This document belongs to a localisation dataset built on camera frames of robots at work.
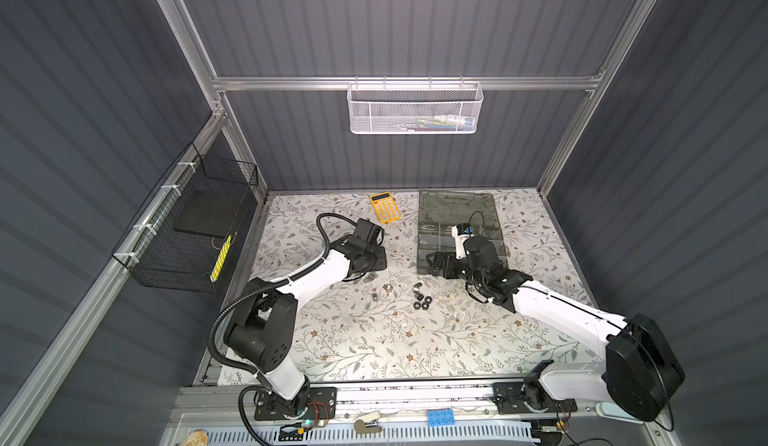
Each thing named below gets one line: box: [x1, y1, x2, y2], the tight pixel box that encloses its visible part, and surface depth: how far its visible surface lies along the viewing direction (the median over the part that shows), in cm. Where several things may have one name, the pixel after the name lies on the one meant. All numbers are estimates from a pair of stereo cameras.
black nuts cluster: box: [412, 282, 433, 310], surface depth 93 cm
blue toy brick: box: [427, 408, 456, 427], surface depth 72 cm
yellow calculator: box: [369, 191, 402, 224], surface depth 117 cm
